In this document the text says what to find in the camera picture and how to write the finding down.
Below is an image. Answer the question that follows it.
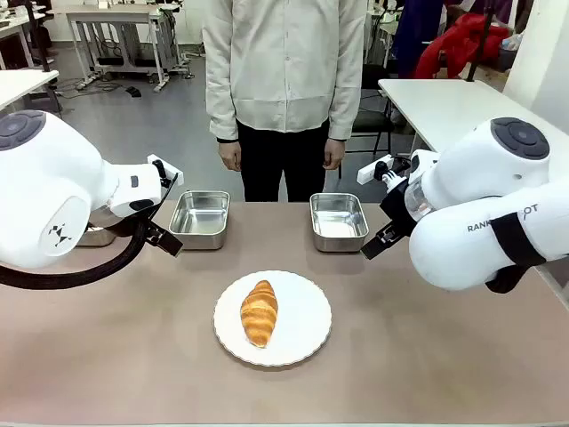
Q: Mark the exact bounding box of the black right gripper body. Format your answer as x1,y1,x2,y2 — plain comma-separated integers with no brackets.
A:
379,180,420,242

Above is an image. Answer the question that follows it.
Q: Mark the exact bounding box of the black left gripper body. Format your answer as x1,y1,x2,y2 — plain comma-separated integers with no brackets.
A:
142,218,169,245

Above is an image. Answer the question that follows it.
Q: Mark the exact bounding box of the steel rectangular container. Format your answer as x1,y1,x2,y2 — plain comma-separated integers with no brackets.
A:
309,192,371,254
76,221,118,248
168,189,231,252

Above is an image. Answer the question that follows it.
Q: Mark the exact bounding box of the person's left hand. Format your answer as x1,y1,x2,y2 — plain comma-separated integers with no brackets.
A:
323,138,348,172

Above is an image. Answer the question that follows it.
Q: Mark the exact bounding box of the person's right hand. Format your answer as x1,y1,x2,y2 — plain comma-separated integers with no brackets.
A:
219,140,244,173

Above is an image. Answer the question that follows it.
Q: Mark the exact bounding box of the black folding chair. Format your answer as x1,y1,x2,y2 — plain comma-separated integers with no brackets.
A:
338,63,397,179

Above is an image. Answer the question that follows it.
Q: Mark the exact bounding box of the white scalloped plate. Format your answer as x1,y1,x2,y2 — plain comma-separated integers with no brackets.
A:
212,270,333,368

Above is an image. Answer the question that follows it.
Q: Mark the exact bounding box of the large white side table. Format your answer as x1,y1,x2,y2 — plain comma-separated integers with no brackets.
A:
377,78,534,155

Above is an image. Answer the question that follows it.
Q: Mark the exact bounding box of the golden croissant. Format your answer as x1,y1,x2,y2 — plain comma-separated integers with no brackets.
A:
240,279,280,349

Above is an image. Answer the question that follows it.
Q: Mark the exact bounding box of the red jacket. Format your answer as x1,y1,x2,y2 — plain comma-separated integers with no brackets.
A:
413,12,510,80

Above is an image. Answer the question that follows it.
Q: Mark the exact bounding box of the dark blue garment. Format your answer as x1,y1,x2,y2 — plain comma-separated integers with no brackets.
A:
391,0,446,80

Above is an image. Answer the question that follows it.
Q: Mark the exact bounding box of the person in cream shirt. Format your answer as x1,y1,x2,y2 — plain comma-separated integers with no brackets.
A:
202,0,373,204

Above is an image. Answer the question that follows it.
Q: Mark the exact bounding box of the black stand pole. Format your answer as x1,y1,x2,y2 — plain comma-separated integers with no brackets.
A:
25,0,53,73
465,0,495,84

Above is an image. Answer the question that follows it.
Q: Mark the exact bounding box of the small white side table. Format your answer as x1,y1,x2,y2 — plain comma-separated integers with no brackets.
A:
0,68,60,112

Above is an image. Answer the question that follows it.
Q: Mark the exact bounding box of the grey workbench desk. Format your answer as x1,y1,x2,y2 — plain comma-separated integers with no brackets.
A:
65,3,184,93

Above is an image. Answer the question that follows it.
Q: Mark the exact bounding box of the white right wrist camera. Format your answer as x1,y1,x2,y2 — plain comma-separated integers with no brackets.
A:
357,154,413,192

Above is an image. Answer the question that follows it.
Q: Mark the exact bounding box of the black arm strap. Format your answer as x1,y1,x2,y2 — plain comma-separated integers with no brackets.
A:
488,212,549,269

